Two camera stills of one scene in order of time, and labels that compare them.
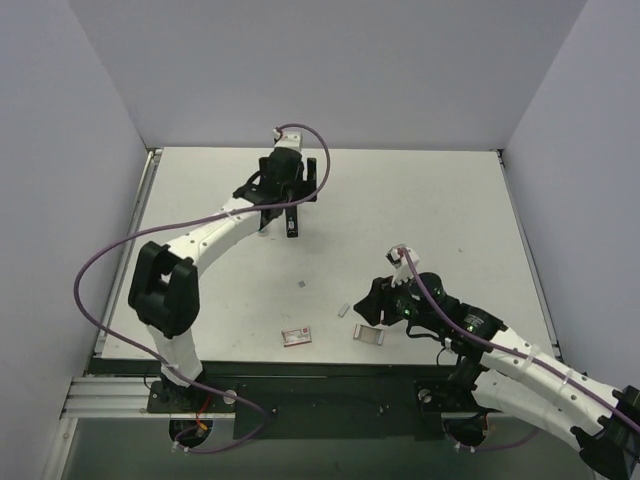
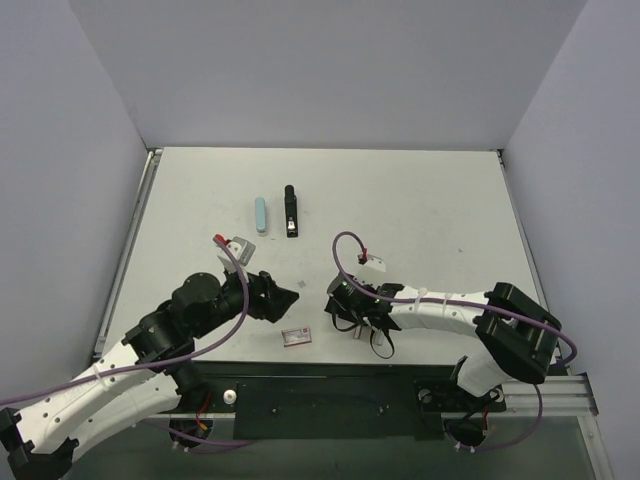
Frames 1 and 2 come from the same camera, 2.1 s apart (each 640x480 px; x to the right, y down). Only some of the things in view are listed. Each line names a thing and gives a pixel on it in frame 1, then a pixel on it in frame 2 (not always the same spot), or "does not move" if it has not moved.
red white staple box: x=296 y=336 does not move
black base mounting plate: x=325 y=400 does not move
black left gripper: x=288 y=195 → x=263 y=295
